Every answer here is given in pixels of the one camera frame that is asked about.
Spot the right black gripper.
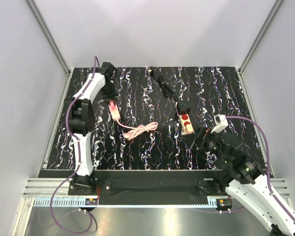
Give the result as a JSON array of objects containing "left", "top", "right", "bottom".
[{"left": 179, "top": 125, "right": 231, "bottom": 164}]

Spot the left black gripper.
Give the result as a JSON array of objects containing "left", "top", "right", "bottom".
[{"left": 101, "top": 82, "right": 118, "bottom": 106}]

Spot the pink cube plug adapter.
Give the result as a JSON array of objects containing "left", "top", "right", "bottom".
[{"left": 185, "top": 123, "right": 193, "bottom": 132}]

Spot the white pink power strip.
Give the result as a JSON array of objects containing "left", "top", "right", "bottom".
[{"left": 109, "top": 100, "right": 120, "bottom": 121}]

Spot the black smart plug adapter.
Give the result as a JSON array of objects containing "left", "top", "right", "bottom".
[{"left": 177, "top": 101, "right": 191, "bottom": 113}]

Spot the pink cable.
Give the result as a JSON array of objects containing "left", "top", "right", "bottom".
[{"left": 115, "top": 119, "right": 159, "bottom": 141}]

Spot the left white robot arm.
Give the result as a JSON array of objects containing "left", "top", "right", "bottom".
[{"left": 64, "top": 62, "right": 118, "bottom": 195}]

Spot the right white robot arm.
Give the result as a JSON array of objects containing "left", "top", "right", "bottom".
[{"left": 180, "top": 127, "right": 295, "bottom": 236}]

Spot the beige red power strip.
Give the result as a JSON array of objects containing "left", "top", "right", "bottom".
[{"left": 176, "top": 102, "right": 194, "bottom": 135}]

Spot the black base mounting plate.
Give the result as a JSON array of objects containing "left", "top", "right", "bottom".
[{"left": 35, "top": 170, "right": 233, "bottom": 197}]

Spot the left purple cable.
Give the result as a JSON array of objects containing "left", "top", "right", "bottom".
[{"left": 50, "top": 56, "right": 100, "bottom": 233}]

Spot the purple cable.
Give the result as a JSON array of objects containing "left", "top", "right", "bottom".
[
  {"left": 196, "top": 115, "right": 295, "bottom": 228},
  {"left": 50, "top": 56, "right": 100, "bottom": 233}
]

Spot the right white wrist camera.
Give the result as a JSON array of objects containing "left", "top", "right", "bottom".
[{"left": 212, "top": 114, "right": 228, "bottom": 134}]

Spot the black bundled cable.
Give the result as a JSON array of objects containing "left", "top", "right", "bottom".
[{"left": 147, "top": 68, "right": 178, "bottom": 101}]

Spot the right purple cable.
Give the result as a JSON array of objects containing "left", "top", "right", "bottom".
[{"left": 196, "top": 115, "right": 295, "bottom": 228}]

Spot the grey cable duct rail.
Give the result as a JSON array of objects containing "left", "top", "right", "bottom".
[{"left": 33, "top": 196, "right": 217, "bottom": 209}]

